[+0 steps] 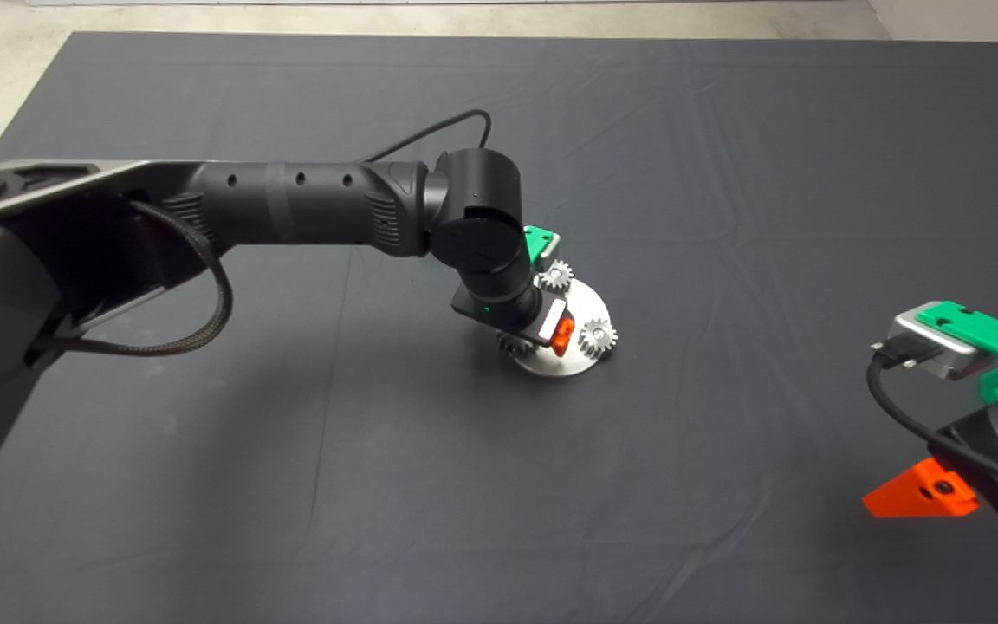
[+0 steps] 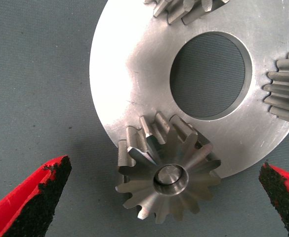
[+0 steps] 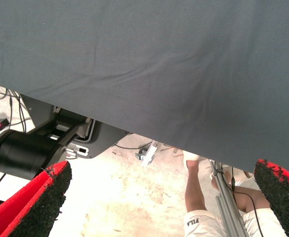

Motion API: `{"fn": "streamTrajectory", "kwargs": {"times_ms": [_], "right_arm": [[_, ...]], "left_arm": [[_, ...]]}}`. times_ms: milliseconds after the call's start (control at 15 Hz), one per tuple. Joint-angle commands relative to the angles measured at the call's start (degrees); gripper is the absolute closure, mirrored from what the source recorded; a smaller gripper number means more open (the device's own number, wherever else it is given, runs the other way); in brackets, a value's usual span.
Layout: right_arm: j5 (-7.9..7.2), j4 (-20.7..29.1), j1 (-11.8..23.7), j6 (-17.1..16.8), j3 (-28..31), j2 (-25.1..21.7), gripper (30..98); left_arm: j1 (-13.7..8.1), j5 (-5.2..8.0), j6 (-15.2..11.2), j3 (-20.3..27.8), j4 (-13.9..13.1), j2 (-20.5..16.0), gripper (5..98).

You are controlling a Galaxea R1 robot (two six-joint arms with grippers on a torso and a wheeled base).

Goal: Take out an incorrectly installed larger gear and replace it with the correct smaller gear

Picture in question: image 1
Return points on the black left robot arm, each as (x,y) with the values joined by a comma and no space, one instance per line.
(291,204)

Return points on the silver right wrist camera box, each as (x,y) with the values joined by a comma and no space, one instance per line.
(928,342)

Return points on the dark grey table cloth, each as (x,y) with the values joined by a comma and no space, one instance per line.
(499,485)

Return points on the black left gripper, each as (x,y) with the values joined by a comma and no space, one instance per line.
(534,325)

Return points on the round metal plate with hole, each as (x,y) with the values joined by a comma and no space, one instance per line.
(584,302)

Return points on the small steel gear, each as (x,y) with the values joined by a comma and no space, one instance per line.
(598,336)
(556,277)

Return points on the larger steel gear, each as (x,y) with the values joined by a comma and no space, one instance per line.
(512,347)

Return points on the green left camera mount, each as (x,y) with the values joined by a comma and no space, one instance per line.
(537,243)

